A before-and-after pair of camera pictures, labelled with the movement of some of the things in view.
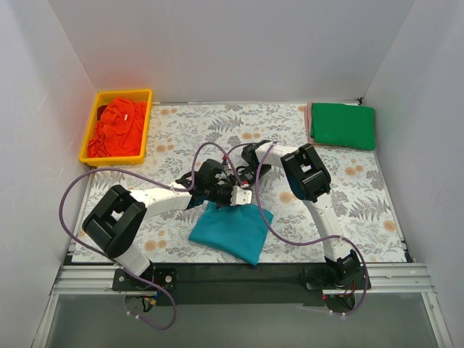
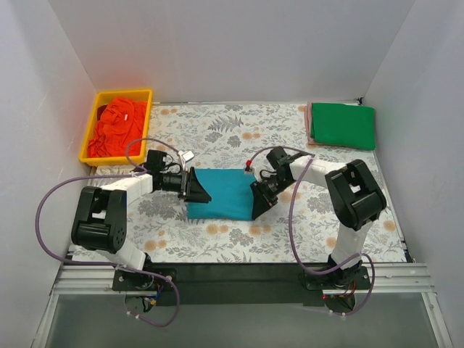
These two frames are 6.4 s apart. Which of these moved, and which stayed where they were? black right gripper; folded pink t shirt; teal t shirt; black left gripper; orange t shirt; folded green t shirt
Moved: teal t shirt; black right gripper; black left gripper
Stayed: folded green t shirt; folded pink t shirt; orange t shirt
